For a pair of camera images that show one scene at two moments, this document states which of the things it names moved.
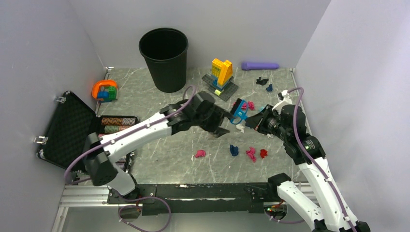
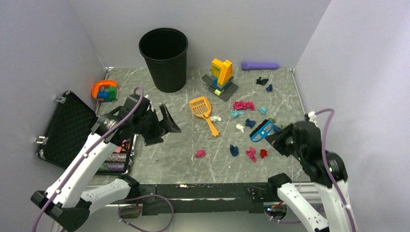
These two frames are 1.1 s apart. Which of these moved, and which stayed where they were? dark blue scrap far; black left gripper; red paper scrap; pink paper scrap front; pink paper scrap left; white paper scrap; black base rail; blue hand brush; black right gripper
Moved: black left gripper; black right gripper; blue hand brush
Stayed: black base rail; white paper scrap; red paper scrap; pink paper scrap left; dark blue scrap far; pink paper scrap front
